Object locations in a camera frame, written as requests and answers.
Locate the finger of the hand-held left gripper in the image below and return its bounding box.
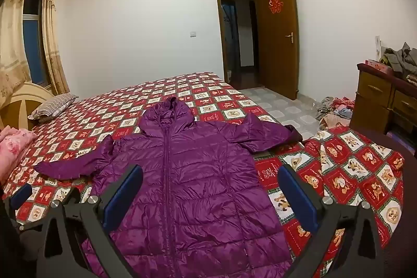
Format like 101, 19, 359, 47
7, 183, 54, 233

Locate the pile of mixed clothes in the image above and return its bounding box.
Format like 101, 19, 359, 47
314, 96, 355, 130

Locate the red printed bed sheet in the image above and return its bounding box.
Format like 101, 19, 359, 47
0, 71, 406, 278

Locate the brown wooden dresser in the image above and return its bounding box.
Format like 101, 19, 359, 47
353, 63, 417, 135

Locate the pile of grey clothes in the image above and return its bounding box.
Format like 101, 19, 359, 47
379, 43, 417, 85

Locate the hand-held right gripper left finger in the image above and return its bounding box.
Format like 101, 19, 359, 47
36, 164, 144, 278

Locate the beige wooden headboard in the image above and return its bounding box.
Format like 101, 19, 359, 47
0, 82, 54, 132

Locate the purple down jacket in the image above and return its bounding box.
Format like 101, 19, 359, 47
34, 96, 303, 278

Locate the brown wooden door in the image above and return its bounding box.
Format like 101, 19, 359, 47
254, 0, 299, 100

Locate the pink flat box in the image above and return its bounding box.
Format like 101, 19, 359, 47
365, 60, 395, 75

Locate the striped pillow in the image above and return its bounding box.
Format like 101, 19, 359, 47
28, 93, 79, 122

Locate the window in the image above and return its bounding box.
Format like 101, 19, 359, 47
22, 0, 49, 88

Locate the pink blanket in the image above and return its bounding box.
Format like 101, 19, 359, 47
0, 127, 37, 181

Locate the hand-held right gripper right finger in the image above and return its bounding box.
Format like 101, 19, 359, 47
278, 163, 384, 278

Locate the brown door frame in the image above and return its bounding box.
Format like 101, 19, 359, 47
214, 0, 261, 83

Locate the beige patterned curtain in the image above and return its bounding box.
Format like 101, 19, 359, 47
0, 0, 33, 86
42, 0, 70, 95

